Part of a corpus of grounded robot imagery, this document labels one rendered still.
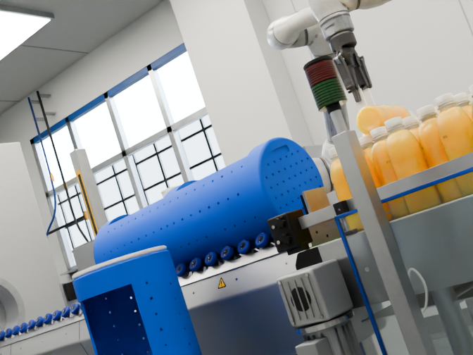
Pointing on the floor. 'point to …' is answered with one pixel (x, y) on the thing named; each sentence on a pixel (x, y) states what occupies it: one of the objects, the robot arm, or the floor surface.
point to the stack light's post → (383, 244)
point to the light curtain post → (89, 189)
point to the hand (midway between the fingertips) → (364, 101)
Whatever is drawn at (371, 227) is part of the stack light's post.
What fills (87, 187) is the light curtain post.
